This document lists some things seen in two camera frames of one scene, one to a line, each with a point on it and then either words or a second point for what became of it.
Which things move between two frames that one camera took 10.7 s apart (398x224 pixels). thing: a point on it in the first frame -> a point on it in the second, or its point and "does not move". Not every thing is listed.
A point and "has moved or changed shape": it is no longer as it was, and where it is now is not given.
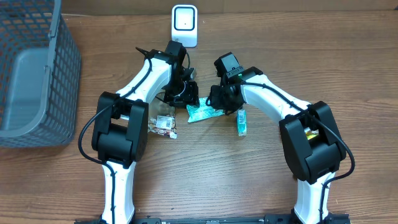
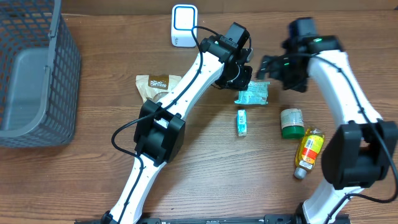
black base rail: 330,219 does not move
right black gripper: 218,101 -> 269,66
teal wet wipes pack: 203,112 has moved or changed shape
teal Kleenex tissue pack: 242,122 does not move
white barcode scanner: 185,24 does not move
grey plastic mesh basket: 40,75 does not move
